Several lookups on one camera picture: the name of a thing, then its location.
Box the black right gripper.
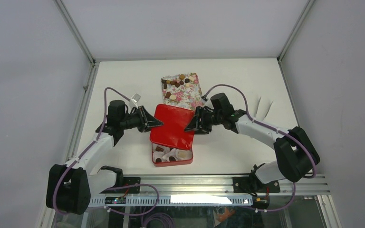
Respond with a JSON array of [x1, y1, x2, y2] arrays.
[[183, 106, 223, 135]]

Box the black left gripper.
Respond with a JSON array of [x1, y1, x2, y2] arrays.
[[120, 106, 163, 133]]

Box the red box lid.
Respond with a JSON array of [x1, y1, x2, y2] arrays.
[[150, 104, 194, 150]]

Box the red square chocolate box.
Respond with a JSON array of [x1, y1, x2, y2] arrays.
[[151, 143, 193, 167]]

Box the silver metal tweezers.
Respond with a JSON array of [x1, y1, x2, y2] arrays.
[[253, 96, 274, 121]]

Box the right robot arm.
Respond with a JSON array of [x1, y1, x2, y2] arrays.
[[184, 93, 320, 192]]

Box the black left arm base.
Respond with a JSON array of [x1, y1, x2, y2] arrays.
[[101, 177, 141, 194]]

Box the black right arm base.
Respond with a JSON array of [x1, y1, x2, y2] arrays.
[[232, 176, 280, 193]]

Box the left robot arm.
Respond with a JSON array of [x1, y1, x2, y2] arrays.
[[46, 100, 163, 215]]

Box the brown chocolate bar left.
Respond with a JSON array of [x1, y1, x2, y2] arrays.
[[165, 92, 171, 99]]

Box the floral rectangular tray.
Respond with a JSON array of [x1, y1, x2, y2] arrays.
[[160, 73, 204, 111]]

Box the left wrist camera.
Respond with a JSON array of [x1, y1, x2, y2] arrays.
[[129, 93, 141, 107]]

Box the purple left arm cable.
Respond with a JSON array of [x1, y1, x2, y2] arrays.
[[52, 87, 160, 217]]

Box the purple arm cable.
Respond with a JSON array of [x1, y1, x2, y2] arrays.
[[52, 87, 160, 217], [202, 84, 317, 212]]

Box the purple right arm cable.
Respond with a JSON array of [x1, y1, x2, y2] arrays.
[[202, 84, 317, 212]]

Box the aluminium frame rail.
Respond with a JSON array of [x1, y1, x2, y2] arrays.
[[46, 174, 330, 197]]

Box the white perforated cable duct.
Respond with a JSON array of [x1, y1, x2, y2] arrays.
[[88, 194, 253, 208]]

